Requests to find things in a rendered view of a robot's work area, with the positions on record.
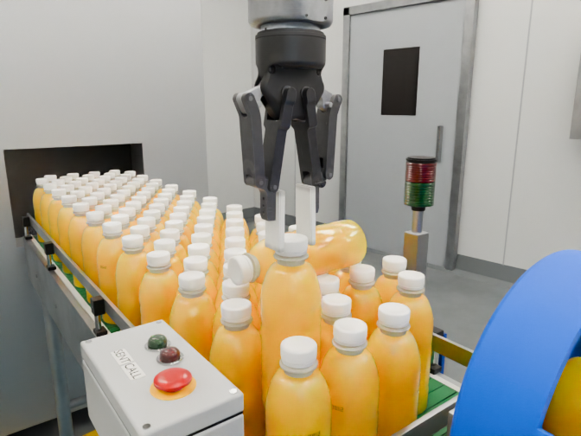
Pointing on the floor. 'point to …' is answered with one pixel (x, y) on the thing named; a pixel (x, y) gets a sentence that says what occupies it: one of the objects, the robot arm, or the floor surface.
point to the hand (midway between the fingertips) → (290, 217)
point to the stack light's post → (416, 252)
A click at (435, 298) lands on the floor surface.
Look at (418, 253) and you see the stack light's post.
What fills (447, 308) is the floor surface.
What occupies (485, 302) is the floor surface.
